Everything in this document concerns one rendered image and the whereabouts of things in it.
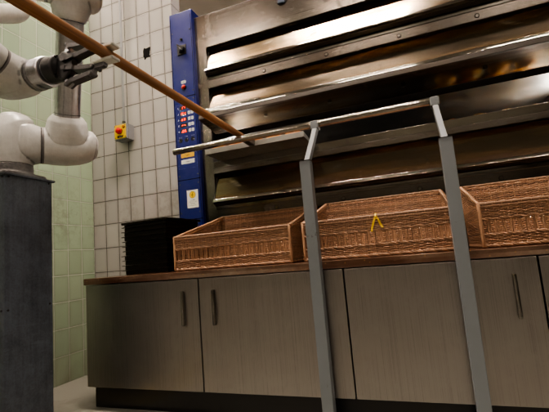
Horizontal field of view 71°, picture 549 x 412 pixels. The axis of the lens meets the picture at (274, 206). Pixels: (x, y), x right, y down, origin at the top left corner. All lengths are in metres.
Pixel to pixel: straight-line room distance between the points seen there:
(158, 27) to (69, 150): 1.26
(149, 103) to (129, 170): 0.44
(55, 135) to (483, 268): 1.67
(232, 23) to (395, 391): 2.07
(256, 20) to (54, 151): 1.33
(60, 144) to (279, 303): 1.10
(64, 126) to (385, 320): 1.46
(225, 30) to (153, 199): 1.10
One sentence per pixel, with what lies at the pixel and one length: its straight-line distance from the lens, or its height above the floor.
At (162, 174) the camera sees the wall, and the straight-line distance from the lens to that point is 2.47.
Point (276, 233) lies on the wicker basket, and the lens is 1.55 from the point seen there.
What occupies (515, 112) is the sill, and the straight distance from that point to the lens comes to 2.08.
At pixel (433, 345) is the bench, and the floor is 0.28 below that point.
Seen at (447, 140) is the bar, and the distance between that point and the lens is 1.39.
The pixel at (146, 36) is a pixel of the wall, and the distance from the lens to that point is 2.86.
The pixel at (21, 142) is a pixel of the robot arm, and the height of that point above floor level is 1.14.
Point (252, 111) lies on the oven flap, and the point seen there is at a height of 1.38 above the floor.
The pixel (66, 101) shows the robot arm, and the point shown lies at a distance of 1.84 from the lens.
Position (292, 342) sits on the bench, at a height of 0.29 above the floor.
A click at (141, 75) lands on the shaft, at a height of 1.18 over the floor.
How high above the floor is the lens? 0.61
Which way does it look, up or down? 7 degrees up
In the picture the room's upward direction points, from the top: 5 degrees counter-clockwise
